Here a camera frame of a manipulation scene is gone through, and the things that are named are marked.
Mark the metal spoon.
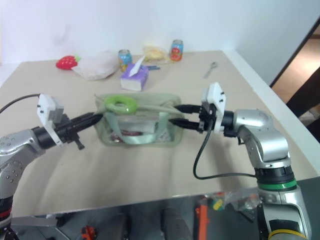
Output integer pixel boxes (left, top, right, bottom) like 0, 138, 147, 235
202, 61, 219, 79

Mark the green plush ring keychain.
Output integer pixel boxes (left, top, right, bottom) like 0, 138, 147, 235
103, 94, 139, 116

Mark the red strawberry plush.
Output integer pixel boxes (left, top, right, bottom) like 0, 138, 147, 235
55, 54, 82, 70

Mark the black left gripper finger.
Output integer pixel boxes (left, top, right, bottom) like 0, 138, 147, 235
71, 112, 101, 126
74, 115, 104, 132

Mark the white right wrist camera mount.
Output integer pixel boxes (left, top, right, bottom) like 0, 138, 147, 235
201, 82, 228, 132

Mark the white crumpled plastic bag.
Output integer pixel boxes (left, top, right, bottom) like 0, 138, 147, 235
72, 50, 120, 82

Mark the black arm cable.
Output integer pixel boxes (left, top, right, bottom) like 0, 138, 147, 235
192, 119, 258, 180
0, 93, 41, 114

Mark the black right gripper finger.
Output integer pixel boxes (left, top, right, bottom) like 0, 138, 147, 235
168, 118, 201, 131
173, 103, 202, 115

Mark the blue drink can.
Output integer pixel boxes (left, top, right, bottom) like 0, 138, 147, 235
117, 49, 133, 74

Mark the purple tissue box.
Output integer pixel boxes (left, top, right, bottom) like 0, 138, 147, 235
119, 55, 150, 92

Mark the red orange drink can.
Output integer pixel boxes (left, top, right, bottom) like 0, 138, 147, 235
169, 39, 185, 62

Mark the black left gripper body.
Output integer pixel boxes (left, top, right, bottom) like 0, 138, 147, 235
52, 113, 85, 151

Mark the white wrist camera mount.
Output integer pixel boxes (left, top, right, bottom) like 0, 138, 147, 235
201, 82, 228, 132
36, 93, 65, 146

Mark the green clear zip pouch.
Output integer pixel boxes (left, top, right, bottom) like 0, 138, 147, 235
94, 92, 182, 149

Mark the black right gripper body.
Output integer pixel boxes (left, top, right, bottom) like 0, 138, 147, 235
196, 101, 217, 134

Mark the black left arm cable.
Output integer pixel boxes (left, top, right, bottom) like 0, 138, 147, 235
0, 93, 41, 114

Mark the orange black tool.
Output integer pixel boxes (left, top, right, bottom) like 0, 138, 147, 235
194, 202, 211, 240

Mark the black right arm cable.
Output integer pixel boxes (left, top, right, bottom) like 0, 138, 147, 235
192, 119, 258, 180

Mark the clear bag of parts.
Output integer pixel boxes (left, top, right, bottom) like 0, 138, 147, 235
199, 190, 261, 224

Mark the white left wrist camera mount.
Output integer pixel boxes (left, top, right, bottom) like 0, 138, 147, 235
36, 93, 65, 146

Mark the yellow snack bag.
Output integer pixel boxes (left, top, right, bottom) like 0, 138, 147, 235
141, 43, 171, 65

